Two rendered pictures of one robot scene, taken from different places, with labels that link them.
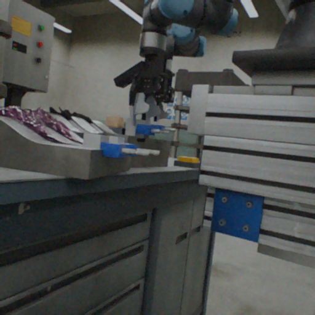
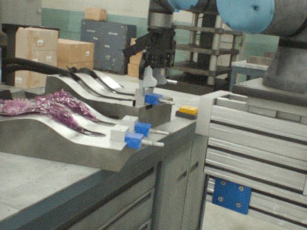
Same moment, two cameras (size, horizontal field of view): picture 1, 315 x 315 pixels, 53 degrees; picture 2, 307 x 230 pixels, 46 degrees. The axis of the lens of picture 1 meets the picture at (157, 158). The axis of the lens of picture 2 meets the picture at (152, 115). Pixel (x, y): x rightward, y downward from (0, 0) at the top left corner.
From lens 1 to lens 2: 0.35 m
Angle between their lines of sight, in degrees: 11
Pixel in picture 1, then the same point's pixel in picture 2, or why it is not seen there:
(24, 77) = (17, 15)
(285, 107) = (270, 126)
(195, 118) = (201, 122)
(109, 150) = (132, 143)
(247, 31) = not seen: outside the picture
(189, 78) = not seen: outside the picture
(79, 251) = (104, 211)
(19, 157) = (62, 153)
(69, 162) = (103, 158)
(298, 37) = (283, 76)
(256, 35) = not seen: outside the picture
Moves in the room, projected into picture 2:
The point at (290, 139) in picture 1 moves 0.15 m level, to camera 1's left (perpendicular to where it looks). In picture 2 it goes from (273, 150) to (202, 143)
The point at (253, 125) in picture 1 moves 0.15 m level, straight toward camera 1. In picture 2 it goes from (246, 136) to (246, 157)
